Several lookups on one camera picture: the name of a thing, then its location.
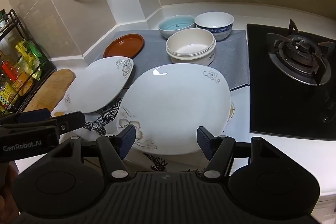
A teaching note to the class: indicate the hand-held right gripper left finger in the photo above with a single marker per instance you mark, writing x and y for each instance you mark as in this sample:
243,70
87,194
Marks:
127,140

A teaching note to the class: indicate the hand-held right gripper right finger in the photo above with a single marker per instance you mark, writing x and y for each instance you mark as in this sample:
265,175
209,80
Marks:
204,142

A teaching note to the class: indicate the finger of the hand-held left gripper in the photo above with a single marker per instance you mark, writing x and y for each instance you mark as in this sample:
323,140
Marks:
31,116
71,121

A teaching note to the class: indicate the oval white floral plate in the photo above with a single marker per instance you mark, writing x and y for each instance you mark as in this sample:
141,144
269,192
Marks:
99,82

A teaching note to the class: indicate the large white floral plate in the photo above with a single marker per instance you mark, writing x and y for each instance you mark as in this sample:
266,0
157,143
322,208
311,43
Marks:
170,103

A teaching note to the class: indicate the brown round plate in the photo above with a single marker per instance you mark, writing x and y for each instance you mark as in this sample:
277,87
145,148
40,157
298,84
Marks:
123,45

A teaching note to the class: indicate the light blue bowl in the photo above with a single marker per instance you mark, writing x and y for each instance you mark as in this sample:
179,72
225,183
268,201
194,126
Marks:
173,23

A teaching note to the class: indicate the blue and white patterned bowl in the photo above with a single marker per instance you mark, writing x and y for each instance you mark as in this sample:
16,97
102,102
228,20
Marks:
214,19

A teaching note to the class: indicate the person's left forearm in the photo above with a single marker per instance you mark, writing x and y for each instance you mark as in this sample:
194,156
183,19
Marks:
8,187

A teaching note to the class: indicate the black and white patterned cloth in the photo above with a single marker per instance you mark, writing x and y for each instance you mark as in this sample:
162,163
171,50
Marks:
105,119

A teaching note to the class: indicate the wooden cutting board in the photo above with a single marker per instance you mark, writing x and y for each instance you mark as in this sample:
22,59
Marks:
52,87

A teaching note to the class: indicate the red seasoning packet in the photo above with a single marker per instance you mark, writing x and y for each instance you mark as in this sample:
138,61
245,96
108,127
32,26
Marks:
9,70

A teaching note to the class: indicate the yellow green seasoning packet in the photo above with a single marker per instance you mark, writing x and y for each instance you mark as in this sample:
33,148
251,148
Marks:
29,56

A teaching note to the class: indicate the black glass gas stove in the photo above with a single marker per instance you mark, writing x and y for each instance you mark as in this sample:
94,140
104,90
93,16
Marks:
275,108

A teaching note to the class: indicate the grey mat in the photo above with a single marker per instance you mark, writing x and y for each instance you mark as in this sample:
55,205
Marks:
236,61

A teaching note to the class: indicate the gas burner with black grate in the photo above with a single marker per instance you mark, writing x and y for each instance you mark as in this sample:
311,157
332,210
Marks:
299,50

